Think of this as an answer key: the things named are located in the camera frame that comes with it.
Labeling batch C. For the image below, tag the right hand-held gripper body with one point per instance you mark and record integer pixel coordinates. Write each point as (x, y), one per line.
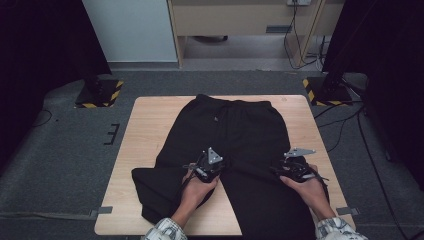
(296, 168)

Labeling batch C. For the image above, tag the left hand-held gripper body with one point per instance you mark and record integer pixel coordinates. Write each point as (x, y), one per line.
(209, 166)

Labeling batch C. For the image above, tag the black pants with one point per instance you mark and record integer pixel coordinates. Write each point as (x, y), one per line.
(250, 133)

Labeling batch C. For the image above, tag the person's left hand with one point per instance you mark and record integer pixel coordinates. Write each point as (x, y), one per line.
(195, 193)

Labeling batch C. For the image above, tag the person's right hand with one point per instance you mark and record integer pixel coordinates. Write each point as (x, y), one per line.
(311, 193)

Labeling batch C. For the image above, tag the grey tape strip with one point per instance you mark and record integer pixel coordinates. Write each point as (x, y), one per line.
(348, 211)
(101, 211)

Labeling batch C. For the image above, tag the striped black stand base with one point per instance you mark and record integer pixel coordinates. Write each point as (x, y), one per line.
(100, 95)
(328, 93)

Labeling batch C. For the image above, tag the dark rounded object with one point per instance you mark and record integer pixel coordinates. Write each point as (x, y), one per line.
(210, 39)

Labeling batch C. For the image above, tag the black curtain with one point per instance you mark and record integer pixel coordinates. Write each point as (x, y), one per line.
(386, 66)
(43, 60)

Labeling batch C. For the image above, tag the white panel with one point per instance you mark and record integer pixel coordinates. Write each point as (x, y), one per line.
(130, 30)

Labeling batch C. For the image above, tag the light wooden desk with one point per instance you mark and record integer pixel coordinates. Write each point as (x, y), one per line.
(233, 20)

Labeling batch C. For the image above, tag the white power strip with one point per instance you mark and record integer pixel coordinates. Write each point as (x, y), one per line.
(299, 2)

